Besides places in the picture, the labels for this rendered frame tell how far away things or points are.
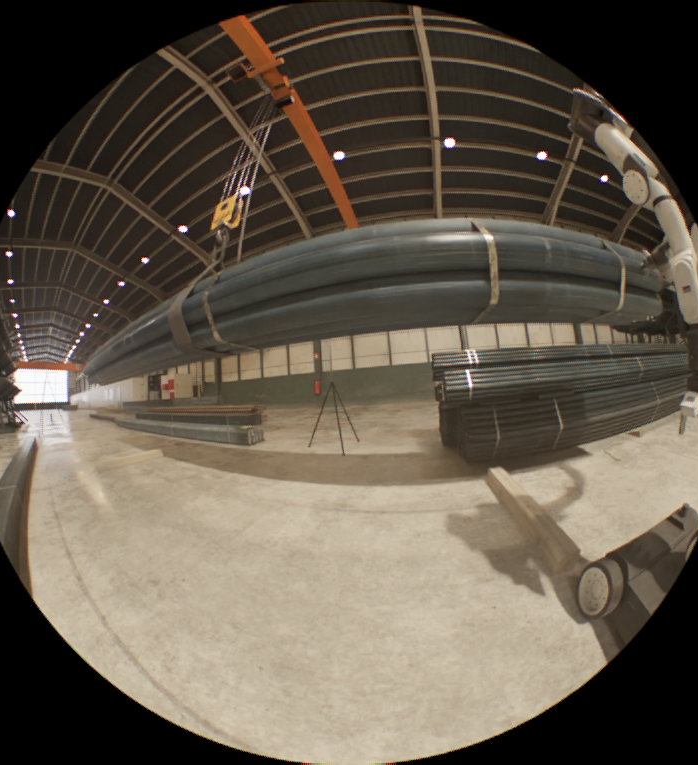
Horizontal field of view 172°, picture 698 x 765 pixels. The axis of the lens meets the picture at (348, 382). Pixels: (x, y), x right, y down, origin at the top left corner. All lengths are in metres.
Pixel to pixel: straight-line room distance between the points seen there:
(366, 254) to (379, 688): 1.33
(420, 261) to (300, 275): 0.46
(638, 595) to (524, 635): 0.34
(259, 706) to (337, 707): 0.18
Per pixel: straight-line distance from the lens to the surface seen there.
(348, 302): 0.92
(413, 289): 0.90
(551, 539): 1.08
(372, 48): 9.36
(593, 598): 0.95
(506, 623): 0.89
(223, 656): 0.87
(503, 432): 1.99
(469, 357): 2.52
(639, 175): 0.70
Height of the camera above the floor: 0.73
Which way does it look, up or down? 1 degrees up
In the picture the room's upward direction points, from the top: 4 degrees counter-clockwise
